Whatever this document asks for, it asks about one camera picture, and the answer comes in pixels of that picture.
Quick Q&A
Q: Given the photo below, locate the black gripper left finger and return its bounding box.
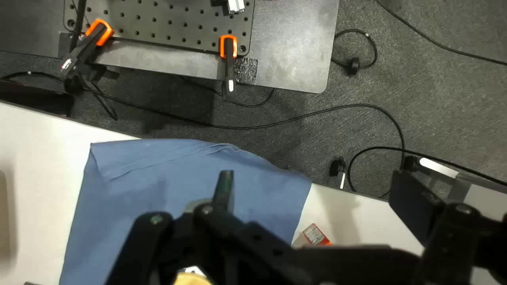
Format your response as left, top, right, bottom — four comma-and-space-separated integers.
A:
105, 169, 425, 285

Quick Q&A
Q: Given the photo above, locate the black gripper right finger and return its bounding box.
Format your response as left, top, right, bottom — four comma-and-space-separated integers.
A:
420, 202, 507, 285

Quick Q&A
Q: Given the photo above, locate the blue printed t-shirt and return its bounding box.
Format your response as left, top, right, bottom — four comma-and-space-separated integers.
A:
59, 138, 314, 285

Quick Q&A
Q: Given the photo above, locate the orange black bar clamp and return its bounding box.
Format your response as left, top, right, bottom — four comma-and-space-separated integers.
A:
59, 17, 116, 81
217, 33, 239, 96

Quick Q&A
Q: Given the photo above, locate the perforated metal breadboard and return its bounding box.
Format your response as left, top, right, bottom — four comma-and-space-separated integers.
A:
62, 0, 257, 57

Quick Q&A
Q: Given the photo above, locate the black stereo camera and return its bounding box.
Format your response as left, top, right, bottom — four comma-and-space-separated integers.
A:
388, 155, 507, 250

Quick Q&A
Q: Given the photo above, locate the long black floor cable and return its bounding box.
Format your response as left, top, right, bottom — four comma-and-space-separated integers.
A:
0, 69, 407, 160

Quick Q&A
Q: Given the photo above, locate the looped black floor cable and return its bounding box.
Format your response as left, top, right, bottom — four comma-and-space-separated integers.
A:
331, 28, 379, 76

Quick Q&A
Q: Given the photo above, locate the grey metal base plate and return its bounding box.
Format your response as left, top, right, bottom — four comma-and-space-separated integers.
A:
57, 0, 341, 95

